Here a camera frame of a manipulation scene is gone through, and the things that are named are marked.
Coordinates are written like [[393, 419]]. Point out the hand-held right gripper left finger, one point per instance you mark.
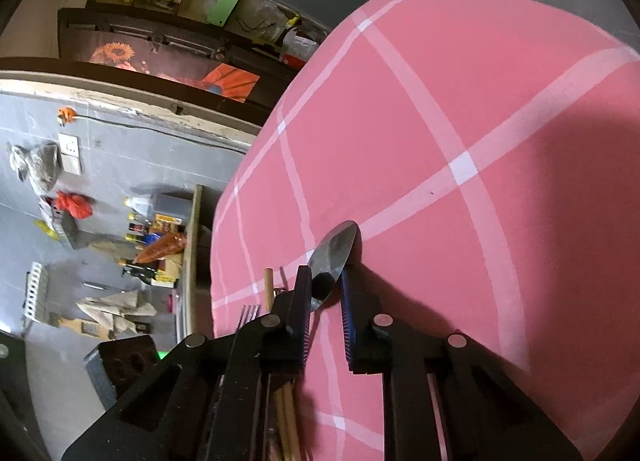
[[301, 301]]

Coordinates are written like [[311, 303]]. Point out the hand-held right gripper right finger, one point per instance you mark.
[[348, 321]]

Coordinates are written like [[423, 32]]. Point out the wooden chopstick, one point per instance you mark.
[[269, 286]]

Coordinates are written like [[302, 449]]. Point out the metal fork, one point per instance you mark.
[[249, 315]]

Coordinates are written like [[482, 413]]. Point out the metal spatula utensils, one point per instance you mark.
[[334, 253]]

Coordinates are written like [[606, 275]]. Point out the beige hanging cloth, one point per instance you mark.
[[117, 303]]

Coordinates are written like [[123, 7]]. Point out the white slotted rack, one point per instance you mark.
[[34, 296]]

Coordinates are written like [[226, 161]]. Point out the beige kitchen counter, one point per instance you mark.
[[192, 261]]

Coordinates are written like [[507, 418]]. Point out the orange snack packet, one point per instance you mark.
[[162, 247]]

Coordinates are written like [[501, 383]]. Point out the dark bottle yellow cap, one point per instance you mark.
[[137, 238]]

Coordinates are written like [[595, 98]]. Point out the dark bottle red cap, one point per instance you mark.
[[145, 229]]

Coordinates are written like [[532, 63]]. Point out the clear bottle yellow cap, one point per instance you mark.
[[150, 218]]

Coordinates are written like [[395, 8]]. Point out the red plastic bag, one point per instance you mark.
[[72, 205]]

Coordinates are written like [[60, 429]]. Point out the pink checked tablecloth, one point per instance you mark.
[[450, 141]]

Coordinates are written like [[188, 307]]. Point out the grey plastic bag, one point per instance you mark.
[[40, 163]]

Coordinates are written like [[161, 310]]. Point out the green board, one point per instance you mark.
[[224, 8]]

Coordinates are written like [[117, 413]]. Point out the metal wall rack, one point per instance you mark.
[[65, 231]]

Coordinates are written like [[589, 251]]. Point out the white wall switch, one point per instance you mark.
[[72, 165]]

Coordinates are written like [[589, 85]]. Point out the white wall socket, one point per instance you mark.
[[69, 144]]

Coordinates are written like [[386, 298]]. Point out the orange wall hook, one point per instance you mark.
[[65, 114]]

